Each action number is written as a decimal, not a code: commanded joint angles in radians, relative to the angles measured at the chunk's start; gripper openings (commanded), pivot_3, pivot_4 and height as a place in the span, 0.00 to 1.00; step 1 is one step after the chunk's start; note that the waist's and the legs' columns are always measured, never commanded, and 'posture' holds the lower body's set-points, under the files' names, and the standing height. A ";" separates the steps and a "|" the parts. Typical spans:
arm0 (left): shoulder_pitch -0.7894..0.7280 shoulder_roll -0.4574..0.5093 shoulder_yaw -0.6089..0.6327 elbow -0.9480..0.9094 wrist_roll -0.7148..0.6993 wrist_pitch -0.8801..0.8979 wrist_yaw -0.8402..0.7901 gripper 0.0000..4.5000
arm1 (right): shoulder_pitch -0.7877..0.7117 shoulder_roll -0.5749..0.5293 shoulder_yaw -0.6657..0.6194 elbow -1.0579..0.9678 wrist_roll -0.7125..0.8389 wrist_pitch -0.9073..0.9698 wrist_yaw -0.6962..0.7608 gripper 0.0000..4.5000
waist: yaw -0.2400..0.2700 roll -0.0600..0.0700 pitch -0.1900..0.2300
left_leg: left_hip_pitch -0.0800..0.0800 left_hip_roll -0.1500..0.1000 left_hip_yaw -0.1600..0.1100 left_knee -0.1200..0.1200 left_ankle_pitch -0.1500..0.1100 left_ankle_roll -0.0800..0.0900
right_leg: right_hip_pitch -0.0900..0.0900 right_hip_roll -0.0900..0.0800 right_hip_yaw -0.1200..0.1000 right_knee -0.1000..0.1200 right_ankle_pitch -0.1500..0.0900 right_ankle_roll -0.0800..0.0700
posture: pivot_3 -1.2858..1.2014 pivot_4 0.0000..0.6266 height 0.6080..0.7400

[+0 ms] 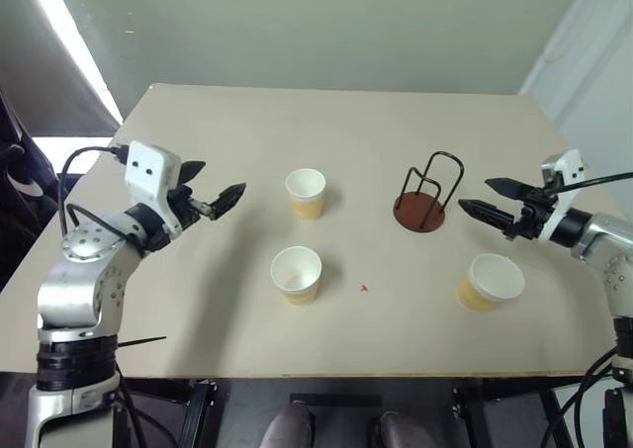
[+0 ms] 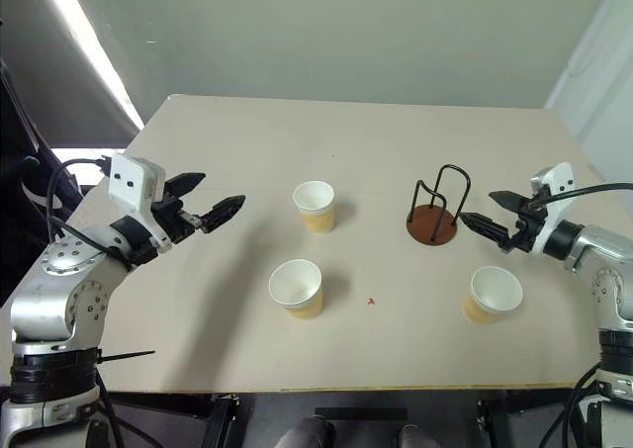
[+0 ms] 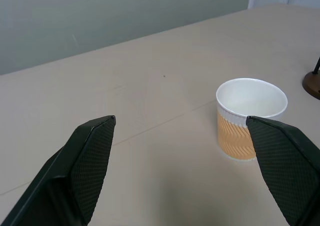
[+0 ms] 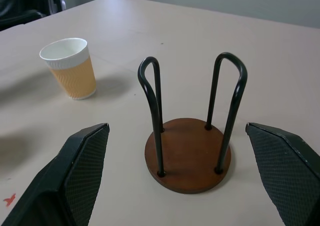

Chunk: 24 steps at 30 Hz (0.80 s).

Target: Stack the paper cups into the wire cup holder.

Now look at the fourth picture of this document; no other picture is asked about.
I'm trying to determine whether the orange ribbed paper cup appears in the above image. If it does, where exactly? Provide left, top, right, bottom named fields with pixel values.
left=39, top=37, right=97, bottom=101

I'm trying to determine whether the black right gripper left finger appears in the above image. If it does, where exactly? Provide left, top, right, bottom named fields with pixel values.
left=0, top=122, right=110, bottom=226

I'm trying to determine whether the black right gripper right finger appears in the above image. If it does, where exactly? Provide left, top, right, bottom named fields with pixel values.
left=245, top=122, right=320, bottom=226

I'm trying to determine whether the wooden base wire cup holder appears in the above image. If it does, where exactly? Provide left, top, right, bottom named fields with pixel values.
left=137, top=52, right=248, bottom=195

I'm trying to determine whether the black office chair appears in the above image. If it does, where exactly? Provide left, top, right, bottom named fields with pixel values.
left=0, top=0, right=66, bottom=32

